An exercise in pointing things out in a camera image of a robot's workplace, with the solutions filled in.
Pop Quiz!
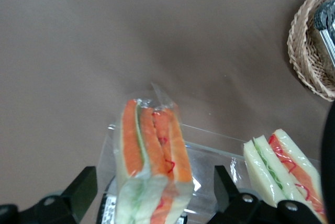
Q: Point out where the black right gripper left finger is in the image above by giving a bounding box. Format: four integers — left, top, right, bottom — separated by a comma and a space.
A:
0, 166, 98, 224

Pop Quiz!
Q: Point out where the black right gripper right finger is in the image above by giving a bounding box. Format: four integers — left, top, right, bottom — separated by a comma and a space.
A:
206, 165, 323, 224

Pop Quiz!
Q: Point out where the sandwich with orange filling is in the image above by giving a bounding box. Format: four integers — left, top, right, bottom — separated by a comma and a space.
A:
114, 82, 202, 224

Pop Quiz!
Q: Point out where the wrapped sandwich with white bread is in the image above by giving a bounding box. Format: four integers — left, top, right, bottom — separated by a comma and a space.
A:
243, 129, 328, 224

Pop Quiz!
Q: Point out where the clear plastic container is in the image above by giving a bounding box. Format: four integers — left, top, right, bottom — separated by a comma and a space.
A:
100, 123, 322, 224

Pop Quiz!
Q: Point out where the black rounded object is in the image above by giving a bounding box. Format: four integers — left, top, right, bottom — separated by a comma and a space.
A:
319, 108, 335, 224

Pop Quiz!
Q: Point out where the light wicker cutlery basket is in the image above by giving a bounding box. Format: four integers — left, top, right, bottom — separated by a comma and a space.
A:
287, 0, 335, 102

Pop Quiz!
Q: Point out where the metal cutlery bundle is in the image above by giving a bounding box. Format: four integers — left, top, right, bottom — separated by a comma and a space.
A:
313, 0, 335, 68

